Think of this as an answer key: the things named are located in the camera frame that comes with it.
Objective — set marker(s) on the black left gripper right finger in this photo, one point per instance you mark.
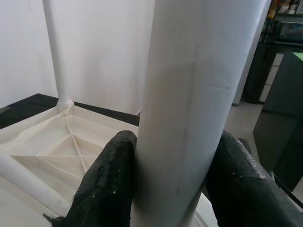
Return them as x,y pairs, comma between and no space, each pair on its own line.
248,189

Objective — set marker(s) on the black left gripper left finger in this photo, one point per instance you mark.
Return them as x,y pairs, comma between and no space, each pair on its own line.
104,184

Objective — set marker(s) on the white plastic table leg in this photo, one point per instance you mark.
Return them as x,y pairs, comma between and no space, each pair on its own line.
189,94
35,182
58,59

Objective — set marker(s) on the white plastic table top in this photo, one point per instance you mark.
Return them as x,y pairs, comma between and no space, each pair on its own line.
47,146

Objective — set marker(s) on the dark grey cabinet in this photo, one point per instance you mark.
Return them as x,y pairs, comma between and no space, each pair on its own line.
281,118

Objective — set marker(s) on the black tablecloth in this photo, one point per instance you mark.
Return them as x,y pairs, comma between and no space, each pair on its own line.
28,101

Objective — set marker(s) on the black tall appliance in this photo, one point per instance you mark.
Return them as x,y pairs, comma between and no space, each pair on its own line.
258,75

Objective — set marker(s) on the black microwave oven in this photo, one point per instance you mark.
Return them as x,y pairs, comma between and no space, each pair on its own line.
286,30

